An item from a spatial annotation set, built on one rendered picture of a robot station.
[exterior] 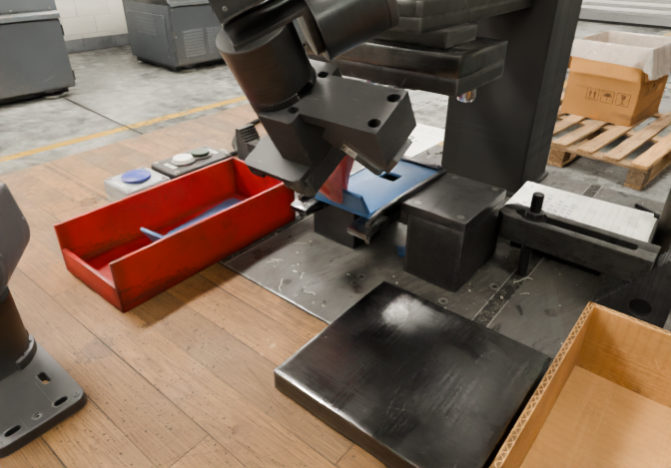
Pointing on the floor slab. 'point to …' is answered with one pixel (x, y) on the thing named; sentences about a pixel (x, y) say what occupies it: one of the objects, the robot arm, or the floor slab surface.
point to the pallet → (563, 148)
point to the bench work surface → (163, 339)
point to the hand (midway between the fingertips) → (335, 194)
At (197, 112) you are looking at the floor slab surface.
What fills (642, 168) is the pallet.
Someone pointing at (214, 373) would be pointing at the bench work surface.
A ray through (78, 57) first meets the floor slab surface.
